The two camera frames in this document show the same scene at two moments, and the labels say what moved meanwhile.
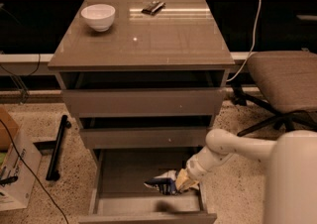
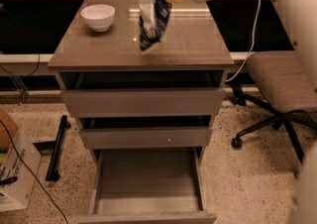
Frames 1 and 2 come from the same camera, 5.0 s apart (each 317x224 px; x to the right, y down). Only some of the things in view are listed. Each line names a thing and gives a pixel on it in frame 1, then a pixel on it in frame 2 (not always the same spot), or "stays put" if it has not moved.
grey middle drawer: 146,138 stays put
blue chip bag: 165,183 to 154,13
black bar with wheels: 52,174 stays put
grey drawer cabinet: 144,72 stays put
